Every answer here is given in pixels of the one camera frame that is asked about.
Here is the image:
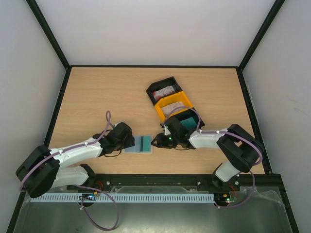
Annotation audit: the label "black aluminium frame rail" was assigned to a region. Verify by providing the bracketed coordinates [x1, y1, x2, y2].
[60, 172, 282, 195]

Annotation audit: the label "beige card holder wallet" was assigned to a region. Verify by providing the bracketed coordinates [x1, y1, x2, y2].
[122, 135, 153, 153]

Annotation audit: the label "black bin with teal cards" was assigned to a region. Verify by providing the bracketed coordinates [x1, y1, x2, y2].
[171, 109, 199, 130]

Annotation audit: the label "purple cable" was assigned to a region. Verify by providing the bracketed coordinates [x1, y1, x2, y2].
[19, 110, 114, 192]
[163, 106, 264, 175]

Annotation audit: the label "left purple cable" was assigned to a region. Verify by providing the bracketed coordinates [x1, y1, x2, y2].
[19, 110, 114, 192]

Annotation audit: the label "stack of red white cards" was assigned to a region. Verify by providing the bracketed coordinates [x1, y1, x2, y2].
[153, 86, 175, 100]

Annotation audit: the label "white cards in yellow bin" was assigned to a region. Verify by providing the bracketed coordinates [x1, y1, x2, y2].
[161, 101, 184, 116]

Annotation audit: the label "light blue cable duct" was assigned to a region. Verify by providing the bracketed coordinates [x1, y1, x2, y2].
[30, 193, 214, 203]

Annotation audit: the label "teal cards stack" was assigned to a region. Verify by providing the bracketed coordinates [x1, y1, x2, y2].
[180, 117, 197, 130]

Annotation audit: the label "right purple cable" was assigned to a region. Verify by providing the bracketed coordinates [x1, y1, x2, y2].
[163, 106, 264, 175]

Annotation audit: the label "yellow bin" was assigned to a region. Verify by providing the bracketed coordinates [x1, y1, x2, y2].
[154, 91, 193, 122]

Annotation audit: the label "black bin with red cards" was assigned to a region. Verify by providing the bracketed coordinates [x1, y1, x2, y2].
[146, 76, 182, 106]

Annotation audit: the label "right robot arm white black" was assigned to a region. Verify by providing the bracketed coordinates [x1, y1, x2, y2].
[151, 116, 264, 190]

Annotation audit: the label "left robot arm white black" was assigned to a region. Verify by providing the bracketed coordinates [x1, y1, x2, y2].
[16, 122, 135, 198]

